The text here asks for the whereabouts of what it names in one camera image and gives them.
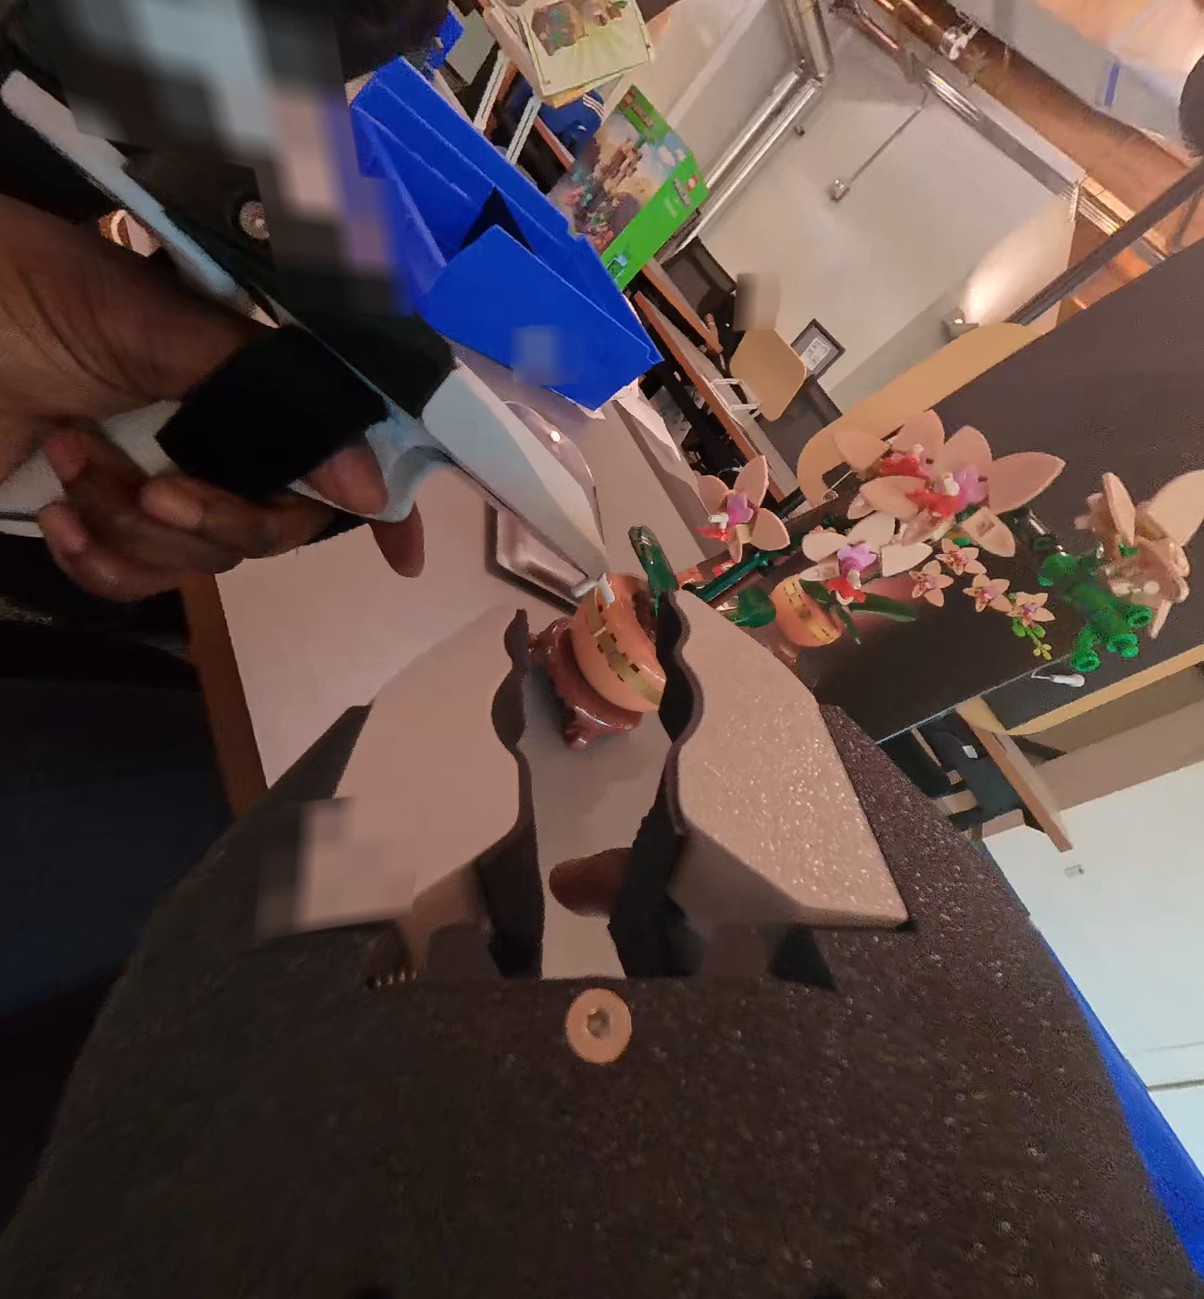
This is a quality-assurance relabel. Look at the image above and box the person's left hand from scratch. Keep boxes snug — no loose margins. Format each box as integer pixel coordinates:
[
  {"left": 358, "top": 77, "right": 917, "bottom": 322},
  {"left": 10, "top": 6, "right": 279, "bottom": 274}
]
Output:
[{"left": 0, "top": 178, "right": 427, "bottom": 603}]

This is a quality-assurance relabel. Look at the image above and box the large blue plastic bin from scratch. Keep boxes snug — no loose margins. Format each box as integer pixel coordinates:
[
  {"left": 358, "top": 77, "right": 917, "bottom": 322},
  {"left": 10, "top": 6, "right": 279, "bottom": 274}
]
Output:
[{"left": 351, "top": 56, "right": 664, "bottom": 412}]

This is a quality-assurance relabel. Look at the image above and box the green toy set box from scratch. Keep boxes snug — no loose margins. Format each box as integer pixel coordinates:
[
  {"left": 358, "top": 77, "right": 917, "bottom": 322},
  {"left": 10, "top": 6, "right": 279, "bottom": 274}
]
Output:
[{"left": 549, "top": 86, "right": 707, "bottom": 290}]

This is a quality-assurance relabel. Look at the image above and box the open instruction booklet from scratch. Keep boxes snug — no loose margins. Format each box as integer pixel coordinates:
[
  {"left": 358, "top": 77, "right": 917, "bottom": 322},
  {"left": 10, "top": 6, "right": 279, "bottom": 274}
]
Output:
[{"left": 491, "top": 0, "right": 656, "bottom": 103}]

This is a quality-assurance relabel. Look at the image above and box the toy brick orchid plant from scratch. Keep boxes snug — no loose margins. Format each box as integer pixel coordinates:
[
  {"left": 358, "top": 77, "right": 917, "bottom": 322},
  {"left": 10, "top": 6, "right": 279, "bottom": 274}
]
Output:
[{"left": 528, "top": 411, "right": 1204, "bottom": 752}]

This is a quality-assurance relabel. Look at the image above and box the black light stand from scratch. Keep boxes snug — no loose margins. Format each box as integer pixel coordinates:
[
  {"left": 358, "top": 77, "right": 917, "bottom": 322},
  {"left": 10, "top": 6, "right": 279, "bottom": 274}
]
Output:
[{"left": 1008, "top": 31, "right": 1204, "bottom": 326}]

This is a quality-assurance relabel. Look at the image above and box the grey desk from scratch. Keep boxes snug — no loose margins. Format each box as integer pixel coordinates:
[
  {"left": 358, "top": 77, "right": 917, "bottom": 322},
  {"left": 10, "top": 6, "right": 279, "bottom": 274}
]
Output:
[{"left": 180, "top": 390, "right": 800, "bottom": 980}]

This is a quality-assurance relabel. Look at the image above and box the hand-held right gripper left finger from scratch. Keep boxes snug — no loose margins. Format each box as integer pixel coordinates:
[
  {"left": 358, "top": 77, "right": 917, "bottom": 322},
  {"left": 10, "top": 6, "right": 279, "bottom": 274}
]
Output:
[{"left": 342, "top": 607, "right": 534, "bottom": 920}]

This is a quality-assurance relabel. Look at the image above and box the person's right hand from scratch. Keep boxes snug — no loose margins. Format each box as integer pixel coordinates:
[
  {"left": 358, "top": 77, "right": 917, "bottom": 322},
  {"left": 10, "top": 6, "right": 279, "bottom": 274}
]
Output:
[{"left": 549, "top": 851, "right": 631, "bottom": 918}]

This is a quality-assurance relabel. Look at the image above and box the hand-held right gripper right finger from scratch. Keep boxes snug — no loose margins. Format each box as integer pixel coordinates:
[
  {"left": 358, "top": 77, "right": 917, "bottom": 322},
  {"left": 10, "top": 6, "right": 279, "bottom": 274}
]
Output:
[{"left": 612, "top": 589, "right": 913, "bottom": 930}]

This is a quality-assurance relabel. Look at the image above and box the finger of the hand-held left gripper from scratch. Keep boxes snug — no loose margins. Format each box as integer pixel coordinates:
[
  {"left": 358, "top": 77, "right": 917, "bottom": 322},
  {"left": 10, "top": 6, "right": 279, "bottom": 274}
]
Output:
[{"left": 424, "top": 365, "right": 607, "bottom": 580}]

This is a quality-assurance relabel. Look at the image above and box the framed picture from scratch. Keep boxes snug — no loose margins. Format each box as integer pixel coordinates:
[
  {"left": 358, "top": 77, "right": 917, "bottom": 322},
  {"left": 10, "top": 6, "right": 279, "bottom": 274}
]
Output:
[{"left": 789, "top": 319, "right": 847, "bottom": 379}]

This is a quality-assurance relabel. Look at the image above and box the beige chair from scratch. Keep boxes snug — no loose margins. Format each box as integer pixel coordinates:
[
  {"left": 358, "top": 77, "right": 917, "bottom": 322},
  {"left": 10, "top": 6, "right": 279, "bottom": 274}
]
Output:
[{"left": 728, "top": 326, "right": 809, "bottom": 422}]

